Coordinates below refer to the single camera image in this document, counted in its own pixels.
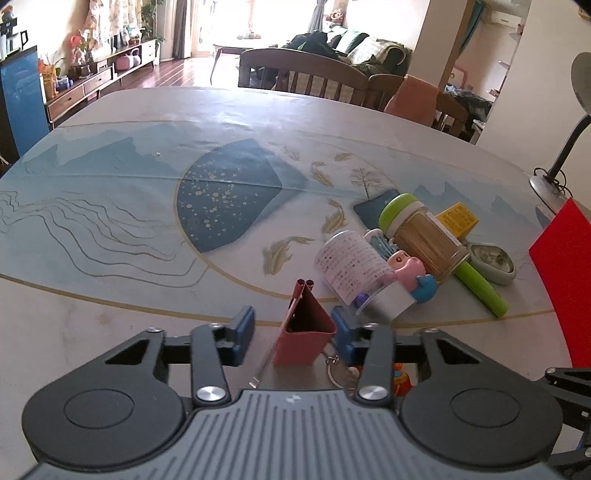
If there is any wooden tv cabinet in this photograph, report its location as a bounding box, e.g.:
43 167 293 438
46 39 162 125

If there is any clear plastic strip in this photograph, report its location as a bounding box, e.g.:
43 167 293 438
249 344 278 389

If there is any dark green sofa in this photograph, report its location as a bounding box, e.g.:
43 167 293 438
281 25 414 77

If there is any potted green plant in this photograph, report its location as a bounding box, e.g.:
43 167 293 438
141 0 164 47

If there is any round pale green tin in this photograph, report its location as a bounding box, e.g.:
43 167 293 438
466 241 518 287

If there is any orange cloth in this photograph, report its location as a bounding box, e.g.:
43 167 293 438
383 74 441 127

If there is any low coffee table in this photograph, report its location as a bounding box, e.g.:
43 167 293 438
210 41 252 84

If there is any pink-headed doll figure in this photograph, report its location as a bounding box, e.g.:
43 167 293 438
365 229 438 305

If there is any red flower bouquet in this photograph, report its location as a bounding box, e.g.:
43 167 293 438
69 30 95 65

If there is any white air conditioner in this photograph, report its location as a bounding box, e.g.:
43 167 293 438
480 9 525 26

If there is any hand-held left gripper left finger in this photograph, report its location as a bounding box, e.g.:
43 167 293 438
104 305 256 408

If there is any green marker pen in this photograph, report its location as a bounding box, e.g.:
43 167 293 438
452 261 509 318

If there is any yellow cardboard box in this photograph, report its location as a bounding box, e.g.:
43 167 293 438
436 202 478 238

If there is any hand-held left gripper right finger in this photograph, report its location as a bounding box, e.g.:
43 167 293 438
330 307 485 408

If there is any green-lidded toothpick jar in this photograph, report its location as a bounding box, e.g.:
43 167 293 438
379 194 472 282

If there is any small orange toy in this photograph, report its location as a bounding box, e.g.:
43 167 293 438
392 364 414 397

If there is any metal keyring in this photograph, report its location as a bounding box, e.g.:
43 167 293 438
323 344 362 387

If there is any wooden slat-back chair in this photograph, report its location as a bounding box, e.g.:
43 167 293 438
238 47 370 109

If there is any grey desk lamp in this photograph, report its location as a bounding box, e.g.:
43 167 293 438
529 52 591 215

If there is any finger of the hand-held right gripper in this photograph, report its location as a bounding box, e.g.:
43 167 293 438
544 366 591 416
551 442 591 468

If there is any large red box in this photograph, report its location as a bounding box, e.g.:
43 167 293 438
529 198 591 369

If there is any red triangular box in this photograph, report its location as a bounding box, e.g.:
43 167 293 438
273 278 337 367

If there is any printed clear plastic jar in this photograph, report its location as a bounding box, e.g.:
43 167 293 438
315 231 419 320

